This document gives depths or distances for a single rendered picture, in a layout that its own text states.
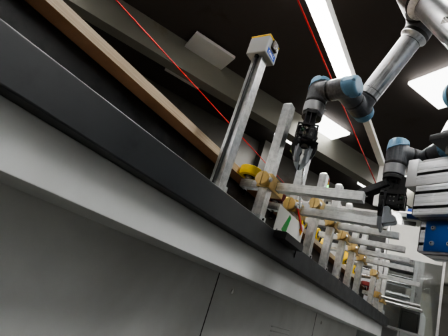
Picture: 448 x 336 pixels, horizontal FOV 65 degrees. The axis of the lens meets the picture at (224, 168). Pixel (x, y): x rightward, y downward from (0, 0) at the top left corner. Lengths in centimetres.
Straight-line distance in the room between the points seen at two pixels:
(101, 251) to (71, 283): 10
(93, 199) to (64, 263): 28
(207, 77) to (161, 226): 424
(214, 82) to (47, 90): 446
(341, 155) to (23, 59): 580
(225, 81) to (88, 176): 449
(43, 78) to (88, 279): 55
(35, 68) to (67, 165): 17
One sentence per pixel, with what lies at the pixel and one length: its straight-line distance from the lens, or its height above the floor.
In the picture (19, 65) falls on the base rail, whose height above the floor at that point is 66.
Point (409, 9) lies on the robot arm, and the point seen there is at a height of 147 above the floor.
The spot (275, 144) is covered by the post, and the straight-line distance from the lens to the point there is 125.
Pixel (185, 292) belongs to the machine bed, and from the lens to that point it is 127.
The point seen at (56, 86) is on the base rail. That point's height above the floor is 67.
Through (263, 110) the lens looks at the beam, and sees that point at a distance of 530.
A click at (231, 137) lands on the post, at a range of 99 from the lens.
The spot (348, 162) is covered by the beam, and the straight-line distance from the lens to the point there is 627.
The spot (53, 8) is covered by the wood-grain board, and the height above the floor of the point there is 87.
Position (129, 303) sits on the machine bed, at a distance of 110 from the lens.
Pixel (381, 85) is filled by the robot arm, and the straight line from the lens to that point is 140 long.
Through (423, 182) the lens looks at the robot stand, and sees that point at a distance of 114.
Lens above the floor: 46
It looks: 19 degrees up
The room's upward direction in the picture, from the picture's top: 19 degrees clockwise
